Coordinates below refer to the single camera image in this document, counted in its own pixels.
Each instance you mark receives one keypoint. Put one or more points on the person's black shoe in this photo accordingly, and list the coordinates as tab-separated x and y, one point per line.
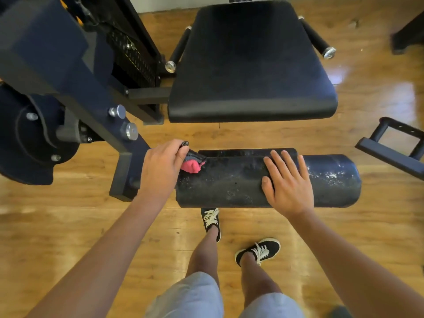
258	251
211	220

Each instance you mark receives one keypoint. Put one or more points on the person's left black shoe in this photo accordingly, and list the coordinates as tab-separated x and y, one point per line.
211	220

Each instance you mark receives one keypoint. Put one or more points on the person's leg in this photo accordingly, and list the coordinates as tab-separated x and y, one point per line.
204	258
257	281

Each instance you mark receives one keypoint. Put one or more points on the pink cleaning cloth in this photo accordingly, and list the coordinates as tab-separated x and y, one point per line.
191	166

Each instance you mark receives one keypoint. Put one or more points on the dark green plastic bucket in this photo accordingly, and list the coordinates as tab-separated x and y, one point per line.
339	313

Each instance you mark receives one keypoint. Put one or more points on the person's left hand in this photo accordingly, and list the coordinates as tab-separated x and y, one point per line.
160	172

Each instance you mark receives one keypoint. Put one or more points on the person's left leg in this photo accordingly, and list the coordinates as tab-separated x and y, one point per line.
204	258

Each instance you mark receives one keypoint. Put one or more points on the person's white shorts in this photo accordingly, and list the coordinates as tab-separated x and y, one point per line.
192	301

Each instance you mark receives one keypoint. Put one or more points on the person's left forearm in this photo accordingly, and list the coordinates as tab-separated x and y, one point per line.
99	261

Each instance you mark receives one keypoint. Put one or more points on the person's right hand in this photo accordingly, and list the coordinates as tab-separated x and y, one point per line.
288	188

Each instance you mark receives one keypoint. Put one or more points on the person's right leg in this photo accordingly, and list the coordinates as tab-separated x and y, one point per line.
257	281

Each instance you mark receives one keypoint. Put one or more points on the person's right black shoe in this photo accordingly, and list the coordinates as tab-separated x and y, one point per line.
258	251

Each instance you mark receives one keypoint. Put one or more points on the person's right forearm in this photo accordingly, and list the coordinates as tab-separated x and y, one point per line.
358	268

